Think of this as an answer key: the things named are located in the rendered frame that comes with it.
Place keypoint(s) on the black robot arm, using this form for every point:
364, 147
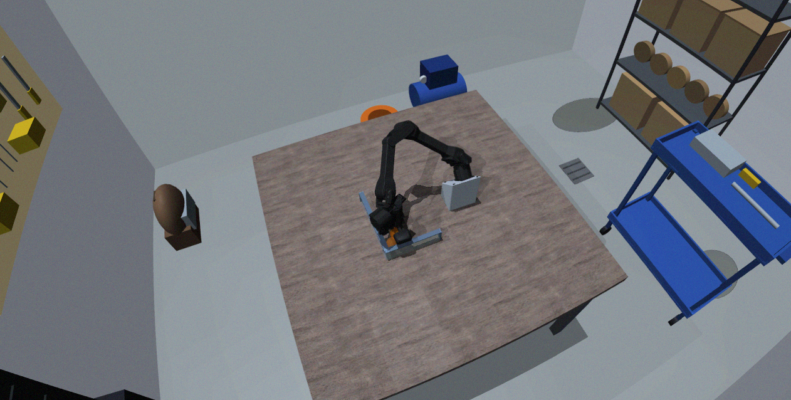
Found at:
385, 188

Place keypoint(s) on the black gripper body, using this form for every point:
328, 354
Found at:
403, 235

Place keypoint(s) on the low clear glass wall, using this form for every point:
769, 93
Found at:
405, 249

